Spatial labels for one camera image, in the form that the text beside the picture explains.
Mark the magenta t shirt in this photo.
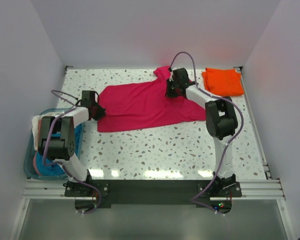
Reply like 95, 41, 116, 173
97, 66, 206, 133

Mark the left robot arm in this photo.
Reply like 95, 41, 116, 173
37, 90, 106, 196

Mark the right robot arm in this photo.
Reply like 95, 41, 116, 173
165, 67, 238, 197

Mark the folded orange t shirt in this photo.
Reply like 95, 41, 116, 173
202, 68, 245, 97

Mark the salmon pink t shirt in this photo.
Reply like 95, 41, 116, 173
32, 119, 42, 176

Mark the white t shirt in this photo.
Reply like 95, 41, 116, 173
31, 110, 62, 151

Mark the blue t shirt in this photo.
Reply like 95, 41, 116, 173
34, 124, 85, 177

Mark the teal plastic basket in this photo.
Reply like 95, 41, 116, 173
23, 107, 86, 181

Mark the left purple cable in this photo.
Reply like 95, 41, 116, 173
41, 89, 102, 214

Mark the purple cable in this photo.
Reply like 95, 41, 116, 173
41, 89, 102, 214
168, 51, 245, 210

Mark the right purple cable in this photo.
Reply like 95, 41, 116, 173
168, 51, 245, 210

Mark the aluminium frame rail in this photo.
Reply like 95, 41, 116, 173
10, 178, 285, 240

